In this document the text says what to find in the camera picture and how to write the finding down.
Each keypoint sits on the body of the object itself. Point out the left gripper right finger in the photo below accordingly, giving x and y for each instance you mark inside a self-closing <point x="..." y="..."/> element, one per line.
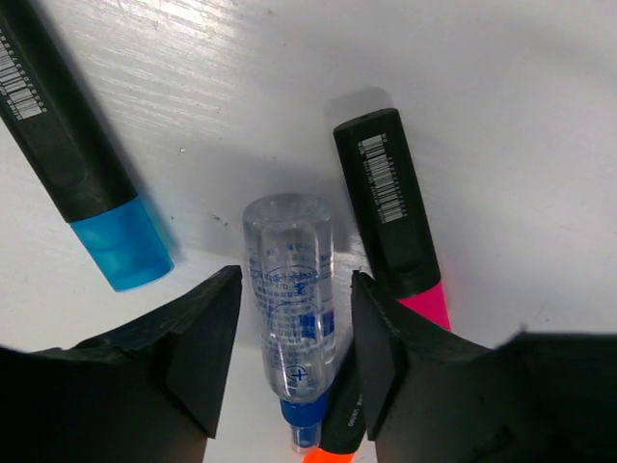
<point x="432" y="396"/>

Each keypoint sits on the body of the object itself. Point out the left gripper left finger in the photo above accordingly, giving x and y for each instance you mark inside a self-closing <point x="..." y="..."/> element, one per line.
<point x="150" y="390"/>

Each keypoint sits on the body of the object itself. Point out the pink cap highlighter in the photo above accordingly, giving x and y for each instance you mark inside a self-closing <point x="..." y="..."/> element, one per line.
<point x="390" y="214"/>

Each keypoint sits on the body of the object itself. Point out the clear glue bottle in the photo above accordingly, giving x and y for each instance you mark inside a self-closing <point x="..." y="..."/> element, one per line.
<point x="289" y="243"/>

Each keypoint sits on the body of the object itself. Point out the blue cap highlighter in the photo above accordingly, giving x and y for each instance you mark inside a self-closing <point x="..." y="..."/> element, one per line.
<point x="57" y="130"/>

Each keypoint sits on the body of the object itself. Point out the orange cap highlighter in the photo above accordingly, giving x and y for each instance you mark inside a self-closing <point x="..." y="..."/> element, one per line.
<point x="344" y="425"/>

